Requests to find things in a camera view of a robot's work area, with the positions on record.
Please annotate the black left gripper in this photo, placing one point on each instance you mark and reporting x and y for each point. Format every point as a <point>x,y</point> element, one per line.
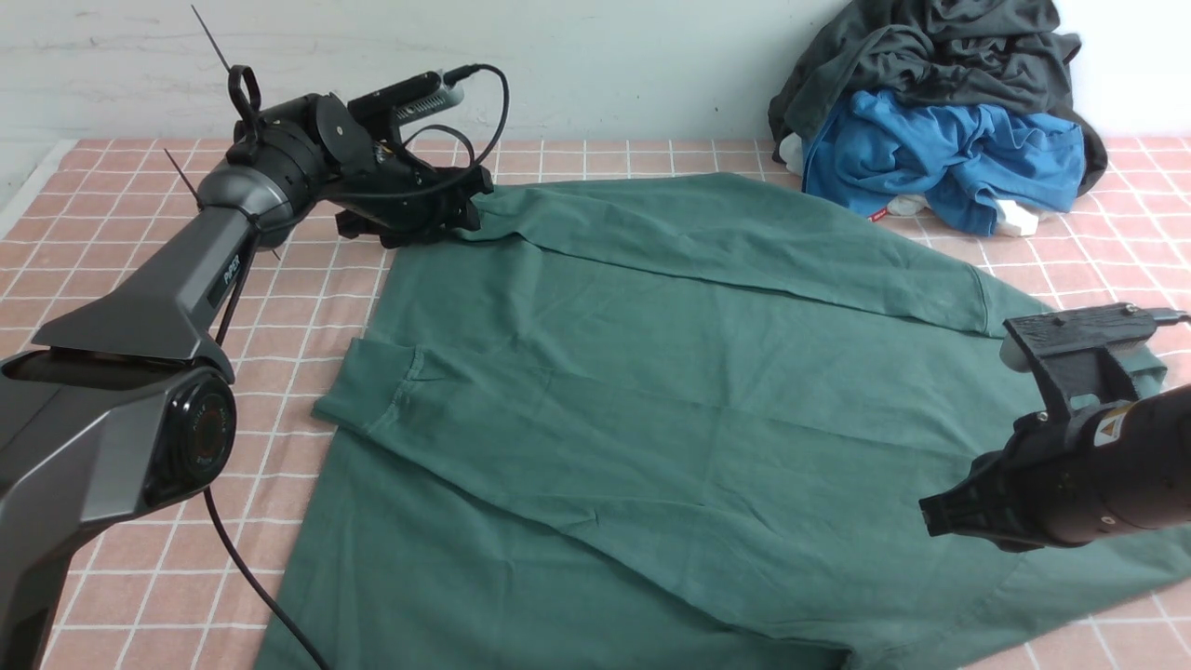
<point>405,201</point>

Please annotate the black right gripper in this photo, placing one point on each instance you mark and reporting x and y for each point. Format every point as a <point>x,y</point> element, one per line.
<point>991,504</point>

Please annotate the green long-sleeve top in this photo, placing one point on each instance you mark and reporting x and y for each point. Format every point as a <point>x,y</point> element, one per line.
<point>678,424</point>

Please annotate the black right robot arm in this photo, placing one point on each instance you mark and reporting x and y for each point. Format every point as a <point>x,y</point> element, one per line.
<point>1107,472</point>

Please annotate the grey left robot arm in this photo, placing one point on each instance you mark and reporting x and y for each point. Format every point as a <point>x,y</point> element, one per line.
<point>125,406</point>

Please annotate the blue crumpled garment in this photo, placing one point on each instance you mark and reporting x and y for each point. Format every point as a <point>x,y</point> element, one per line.
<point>962,159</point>

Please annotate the pink checkered table cloth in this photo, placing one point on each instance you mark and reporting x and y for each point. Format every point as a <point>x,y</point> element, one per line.
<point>161,594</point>

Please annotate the dark grey crumpled garment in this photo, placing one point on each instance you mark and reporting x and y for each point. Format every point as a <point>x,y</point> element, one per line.
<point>1006,53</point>

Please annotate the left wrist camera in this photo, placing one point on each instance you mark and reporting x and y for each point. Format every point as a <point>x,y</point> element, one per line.
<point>415,98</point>

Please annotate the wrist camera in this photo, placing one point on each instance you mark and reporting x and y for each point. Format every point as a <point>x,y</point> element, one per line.
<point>1079,353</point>
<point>415,98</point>

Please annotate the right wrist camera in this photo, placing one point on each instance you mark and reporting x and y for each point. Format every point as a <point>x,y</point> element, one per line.
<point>1079,353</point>

